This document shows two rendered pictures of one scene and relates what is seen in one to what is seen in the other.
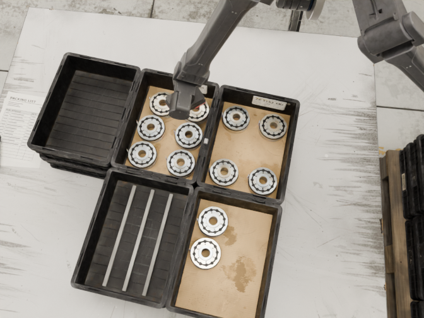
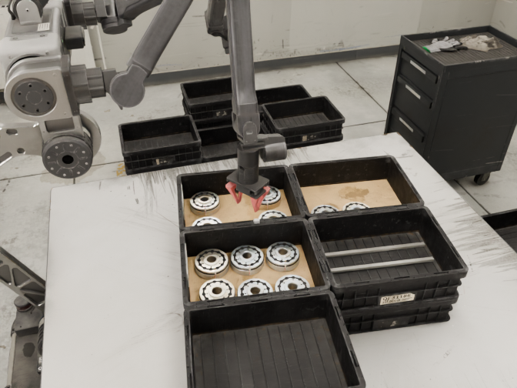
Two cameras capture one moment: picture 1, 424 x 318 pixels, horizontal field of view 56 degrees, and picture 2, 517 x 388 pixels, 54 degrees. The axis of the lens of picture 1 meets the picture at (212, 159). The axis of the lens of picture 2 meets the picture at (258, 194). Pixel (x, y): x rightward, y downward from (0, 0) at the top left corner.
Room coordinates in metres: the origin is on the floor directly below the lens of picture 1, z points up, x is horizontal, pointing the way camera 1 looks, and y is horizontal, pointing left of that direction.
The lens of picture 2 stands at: (0.89, 1.16, 1.97)
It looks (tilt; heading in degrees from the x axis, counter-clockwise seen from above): 38 degrees down; 252
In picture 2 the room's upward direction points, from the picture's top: straight up
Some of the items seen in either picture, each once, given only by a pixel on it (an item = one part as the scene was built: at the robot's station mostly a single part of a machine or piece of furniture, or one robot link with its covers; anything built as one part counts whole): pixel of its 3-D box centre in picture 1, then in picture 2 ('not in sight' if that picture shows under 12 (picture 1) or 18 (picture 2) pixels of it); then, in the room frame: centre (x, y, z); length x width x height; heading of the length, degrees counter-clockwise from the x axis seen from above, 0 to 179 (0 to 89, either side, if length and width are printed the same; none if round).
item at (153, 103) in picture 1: (163, 103); (217, 292); (0.70, 0.20, 0.86); 0.10 x 0.10 x 0.01
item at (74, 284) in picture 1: (135, 234); (383, 245); (0.19, 0.23, 0.92); 0.40 x 0.30 x 0.02; 171
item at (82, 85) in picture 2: not in sight; (85, 84); (0.93, 0.01, 1.45); 0.09 x 0.08 x 0.12; 88
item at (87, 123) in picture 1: (90, 113); (268, 360); (0.64, 0.46, 0.87); 0.40 x 0.30 x 0.11; 171
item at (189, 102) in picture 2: not in sight; (218, 122); (0.25, -1.57, 0.37); 0.40 x 0.30 x 0.45; 178
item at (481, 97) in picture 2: not in sight; (450, 115); (-1.08, -1.07, 0.45); 0.60 x 0.45 x 0.90; 178
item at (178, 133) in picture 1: (188, 135); (247, 256); (0.58, 0.09, 0.86); 0.10 x 0.10 x 0.01
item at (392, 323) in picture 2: not in sight; (375, 282); (0.19, 0.23, 0.76); 0.40 x 0.30 x 0.12; 171
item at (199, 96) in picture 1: (184, 94); (248, 172); (0.57, 0.09, 1.17); 0.10 x 0.07 x 0.07; 126
